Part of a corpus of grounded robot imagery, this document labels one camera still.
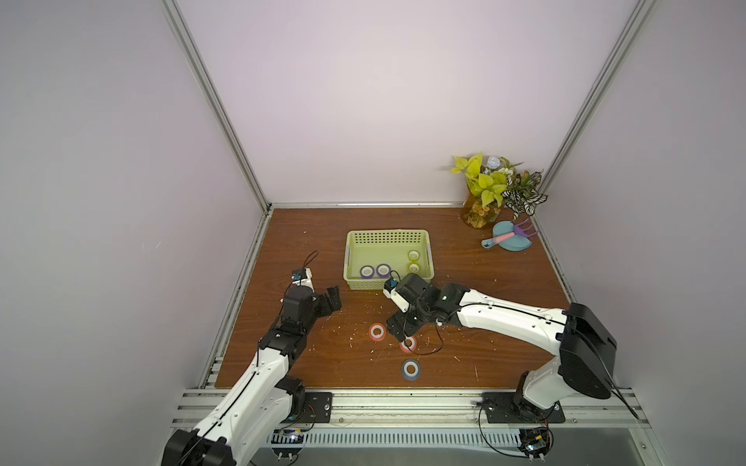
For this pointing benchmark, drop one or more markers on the red tape roll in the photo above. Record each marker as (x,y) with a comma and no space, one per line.
(377,332)
(409,345)

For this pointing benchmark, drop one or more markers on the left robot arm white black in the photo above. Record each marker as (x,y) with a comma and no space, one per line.
(264,396)

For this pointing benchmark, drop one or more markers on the right controller board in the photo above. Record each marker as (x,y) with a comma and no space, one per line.
(535,443)

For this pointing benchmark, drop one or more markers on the yellow tape roll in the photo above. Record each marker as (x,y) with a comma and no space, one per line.
(414,268)

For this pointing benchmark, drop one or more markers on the green perforated storage basket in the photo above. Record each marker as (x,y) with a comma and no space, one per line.
(390,246)

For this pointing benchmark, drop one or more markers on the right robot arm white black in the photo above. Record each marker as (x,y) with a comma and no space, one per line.
(582,349)

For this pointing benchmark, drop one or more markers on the left controller board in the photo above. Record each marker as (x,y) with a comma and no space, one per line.
(287,444)

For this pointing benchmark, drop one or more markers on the aluminium front rail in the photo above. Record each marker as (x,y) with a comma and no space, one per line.
(429,407)

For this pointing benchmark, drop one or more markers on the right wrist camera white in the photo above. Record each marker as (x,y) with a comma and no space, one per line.
(391,291)

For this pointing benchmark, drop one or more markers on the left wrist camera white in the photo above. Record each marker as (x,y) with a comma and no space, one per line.
(302,278)

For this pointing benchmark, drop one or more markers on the blue tape roll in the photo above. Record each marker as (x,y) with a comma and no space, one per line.
(411,370)

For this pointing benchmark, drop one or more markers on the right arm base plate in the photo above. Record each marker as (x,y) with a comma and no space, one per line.
(500,407)

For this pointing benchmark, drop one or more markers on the green leafy plant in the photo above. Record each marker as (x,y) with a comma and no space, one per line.
(497,179)

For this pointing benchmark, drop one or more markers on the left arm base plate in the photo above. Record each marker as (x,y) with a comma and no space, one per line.
(311,407)

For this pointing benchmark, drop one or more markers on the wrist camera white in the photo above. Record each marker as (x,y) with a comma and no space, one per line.
(302,278)
(391,291)

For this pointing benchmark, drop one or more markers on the amber vase with flowers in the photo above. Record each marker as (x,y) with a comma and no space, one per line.
(475,215)

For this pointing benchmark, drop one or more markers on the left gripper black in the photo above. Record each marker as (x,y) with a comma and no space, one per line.
(333,297)

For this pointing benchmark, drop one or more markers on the purple tape roll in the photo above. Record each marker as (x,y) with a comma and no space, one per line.
(367,272)
(383,271)

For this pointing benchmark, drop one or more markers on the pink purple toy rake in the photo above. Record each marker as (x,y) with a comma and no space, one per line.
(505,230)

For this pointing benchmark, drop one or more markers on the controller board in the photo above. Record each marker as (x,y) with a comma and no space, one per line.
(535,443)
(287,444)

